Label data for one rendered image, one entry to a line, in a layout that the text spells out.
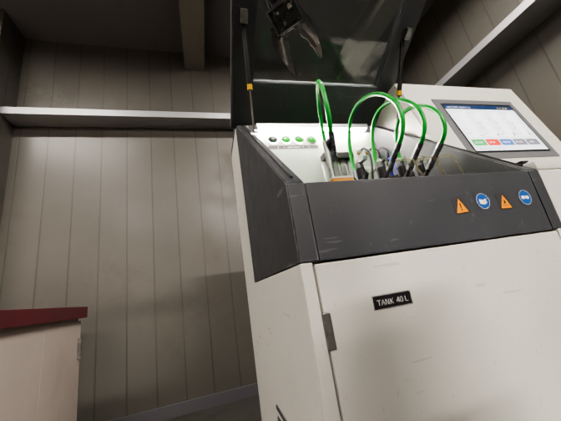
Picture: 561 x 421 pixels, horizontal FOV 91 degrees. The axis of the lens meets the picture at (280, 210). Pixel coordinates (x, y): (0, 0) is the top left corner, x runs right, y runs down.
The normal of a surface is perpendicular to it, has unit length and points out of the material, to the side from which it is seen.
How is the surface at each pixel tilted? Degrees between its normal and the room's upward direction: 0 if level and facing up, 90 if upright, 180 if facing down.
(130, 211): 90
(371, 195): 90
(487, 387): 90
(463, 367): 90
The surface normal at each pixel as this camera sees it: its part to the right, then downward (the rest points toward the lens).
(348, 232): 0.23, -0.30
